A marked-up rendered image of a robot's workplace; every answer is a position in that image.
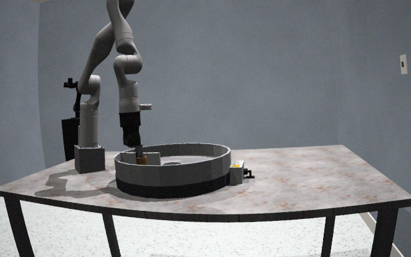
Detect bronze bushing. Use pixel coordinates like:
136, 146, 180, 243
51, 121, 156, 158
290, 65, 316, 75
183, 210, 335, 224
136, 157, 147, 165

